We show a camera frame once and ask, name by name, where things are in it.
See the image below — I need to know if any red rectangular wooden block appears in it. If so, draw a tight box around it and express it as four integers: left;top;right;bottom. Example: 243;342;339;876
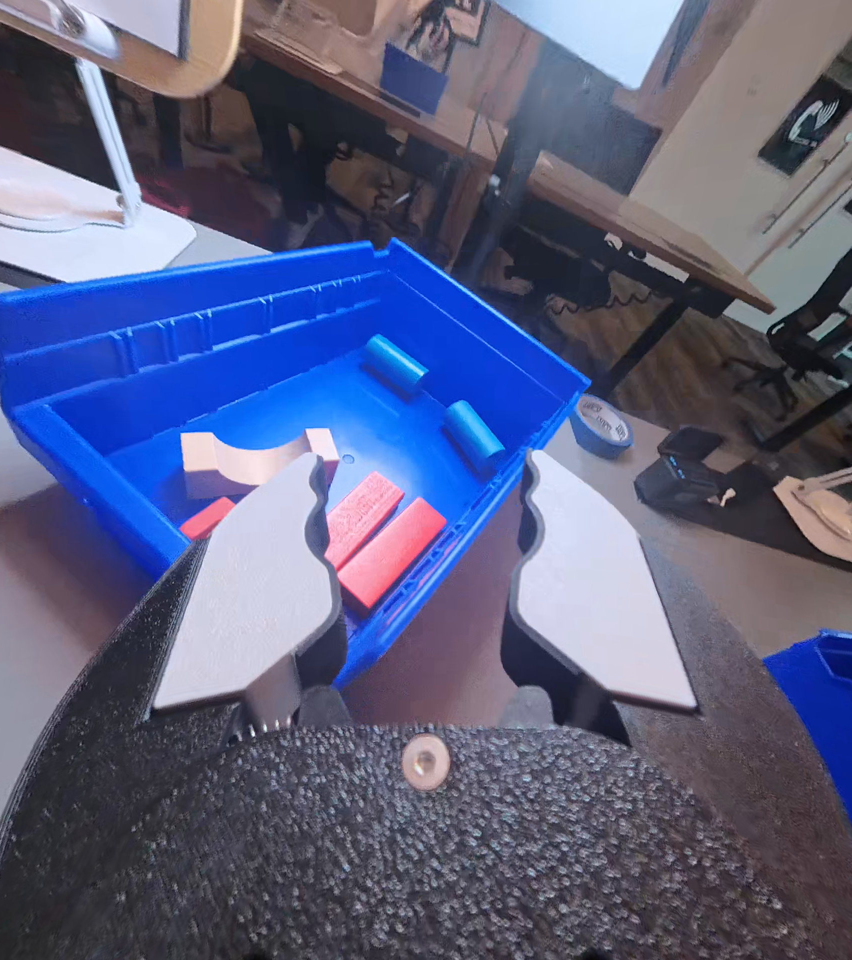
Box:
337;496;448;612
323;471;406;573

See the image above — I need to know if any blue tape roll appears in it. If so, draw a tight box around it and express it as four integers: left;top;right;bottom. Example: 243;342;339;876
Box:
570;393;635;460

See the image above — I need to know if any blue wooden cylinder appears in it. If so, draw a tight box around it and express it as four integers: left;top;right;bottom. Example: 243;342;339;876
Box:
364;335;429;396
442;399;507;470

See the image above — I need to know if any printed instruction sheet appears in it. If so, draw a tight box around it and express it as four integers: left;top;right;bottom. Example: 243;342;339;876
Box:
69;0;190;57

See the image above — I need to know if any red wooden arch block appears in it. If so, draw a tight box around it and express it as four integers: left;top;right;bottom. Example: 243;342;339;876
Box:
179;496;238;543

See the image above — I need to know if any black electronic device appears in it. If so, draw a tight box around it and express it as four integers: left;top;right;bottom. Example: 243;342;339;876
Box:
634;426;738;515

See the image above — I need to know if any black office chair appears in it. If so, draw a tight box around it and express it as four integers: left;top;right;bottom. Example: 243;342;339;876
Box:
726;247;852;412

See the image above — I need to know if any natural wooden arch block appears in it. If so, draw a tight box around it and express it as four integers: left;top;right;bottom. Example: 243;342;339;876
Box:
180;427;341;502

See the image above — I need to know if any pale flat panel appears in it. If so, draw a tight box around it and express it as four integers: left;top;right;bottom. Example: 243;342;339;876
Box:
497;0;689;91

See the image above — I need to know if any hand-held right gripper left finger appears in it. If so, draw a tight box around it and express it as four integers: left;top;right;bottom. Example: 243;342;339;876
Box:
150;452;349;735

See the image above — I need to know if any blue plastic bin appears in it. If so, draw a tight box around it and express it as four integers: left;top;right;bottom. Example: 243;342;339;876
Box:
0;238;592;691
763;630;852;960

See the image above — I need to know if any small blue box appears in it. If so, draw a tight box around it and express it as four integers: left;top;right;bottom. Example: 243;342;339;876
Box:
381;41;451;115

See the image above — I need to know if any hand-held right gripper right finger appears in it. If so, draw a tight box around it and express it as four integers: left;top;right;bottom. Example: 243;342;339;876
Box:
502;448;699;729

